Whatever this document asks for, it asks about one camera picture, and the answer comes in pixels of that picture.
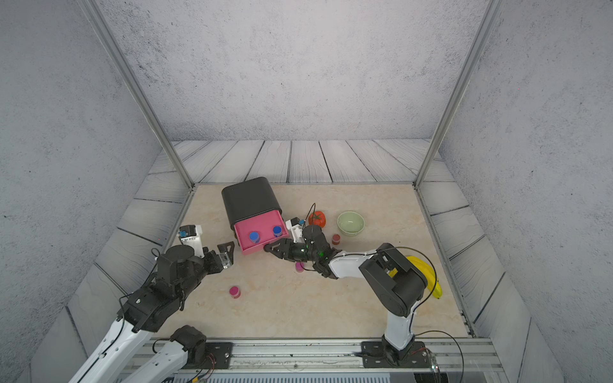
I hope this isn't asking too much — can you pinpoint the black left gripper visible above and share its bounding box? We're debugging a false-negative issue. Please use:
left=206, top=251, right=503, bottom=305
left=175, top=239, right=236, bottom=303

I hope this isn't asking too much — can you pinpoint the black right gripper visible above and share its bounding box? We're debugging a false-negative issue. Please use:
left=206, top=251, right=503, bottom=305
left=266, top=238, right=319, bottom=264

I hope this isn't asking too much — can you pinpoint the small blue paint can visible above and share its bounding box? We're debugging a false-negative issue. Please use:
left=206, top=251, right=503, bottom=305
left=273, top=226, right=283, bottom=238

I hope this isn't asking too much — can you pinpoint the black pink drawer cabinet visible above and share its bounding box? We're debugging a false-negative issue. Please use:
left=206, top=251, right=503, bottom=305
left=221, top=176, right=290, bottom=255

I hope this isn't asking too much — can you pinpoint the magenta paint can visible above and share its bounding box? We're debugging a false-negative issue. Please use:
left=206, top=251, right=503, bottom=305
left=229, top=286, right=241, bottom=298

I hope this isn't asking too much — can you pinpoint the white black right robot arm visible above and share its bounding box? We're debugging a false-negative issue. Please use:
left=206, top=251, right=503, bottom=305
left=263, top=226, right=428, bottom=357

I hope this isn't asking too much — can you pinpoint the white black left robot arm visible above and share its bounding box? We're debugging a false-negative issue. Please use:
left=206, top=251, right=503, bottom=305
left=71, top=242, right=235, bottom=382

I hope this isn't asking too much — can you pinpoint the red tomato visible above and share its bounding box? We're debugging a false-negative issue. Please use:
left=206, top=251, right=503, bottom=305
left=307, top=211, right=327, bottom=228

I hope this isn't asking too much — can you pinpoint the green bowl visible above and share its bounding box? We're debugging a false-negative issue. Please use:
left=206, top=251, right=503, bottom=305
left=337, top=211, right=366, bottom=236

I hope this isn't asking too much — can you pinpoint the yellow banana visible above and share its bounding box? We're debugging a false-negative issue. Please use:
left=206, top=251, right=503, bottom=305
left=407, top=256, right=443, bottom=299

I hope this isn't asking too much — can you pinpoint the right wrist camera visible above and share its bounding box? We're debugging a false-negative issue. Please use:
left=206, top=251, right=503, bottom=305
left=285, top=217, right=304, bottom=244

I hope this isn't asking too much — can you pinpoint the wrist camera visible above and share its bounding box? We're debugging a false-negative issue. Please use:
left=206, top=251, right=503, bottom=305
left=178, top=225, right=204, bottom=258
left=285, top=217, right=304, bottom=244

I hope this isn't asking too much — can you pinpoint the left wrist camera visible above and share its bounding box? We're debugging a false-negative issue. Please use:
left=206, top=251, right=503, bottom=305
left=178, top=225, right=204, bottom=258

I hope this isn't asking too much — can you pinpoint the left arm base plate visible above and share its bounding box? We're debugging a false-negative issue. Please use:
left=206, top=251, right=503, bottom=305
left=167, top=341, right=234, bottom=371

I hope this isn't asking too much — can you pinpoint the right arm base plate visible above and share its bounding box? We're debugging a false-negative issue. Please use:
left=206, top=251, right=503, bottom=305
left=355, top=339, right=432, bottom=369

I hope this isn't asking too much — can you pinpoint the aluminium front rail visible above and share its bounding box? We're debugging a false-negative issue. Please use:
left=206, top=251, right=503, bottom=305
left=114, top=338, right=508, bottom=382

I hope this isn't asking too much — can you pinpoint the left metal frame post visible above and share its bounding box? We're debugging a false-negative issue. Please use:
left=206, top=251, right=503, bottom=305
left=78, top=0, right=195, bottom=191

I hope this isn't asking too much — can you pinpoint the metal frame post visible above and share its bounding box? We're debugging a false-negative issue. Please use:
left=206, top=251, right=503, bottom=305
left=413, top=0, right=504, bottom=190
left=78, top=0, right=195, bottom=191

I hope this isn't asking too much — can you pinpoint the right metal frame post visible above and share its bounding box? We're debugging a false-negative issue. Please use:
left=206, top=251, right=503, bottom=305
left=413, top=0, right=504, bottom=190

